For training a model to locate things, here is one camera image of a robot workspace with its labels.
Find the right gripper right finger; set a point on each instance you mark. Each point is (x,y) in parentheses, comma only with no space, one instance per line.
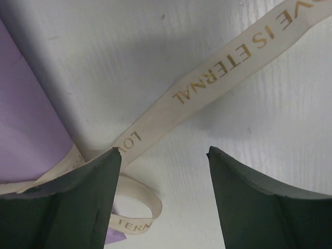
(257,211)

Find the purple wrapping paper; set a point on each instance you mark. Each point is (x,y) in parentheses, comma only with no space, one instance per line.
(35,146)

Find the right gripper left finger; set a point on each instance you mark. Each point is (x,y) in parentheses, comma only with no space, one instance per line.
(71,211)

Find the cream printed ribbon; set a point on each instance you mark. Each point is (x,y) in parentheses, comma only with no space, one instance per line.
(84,108)

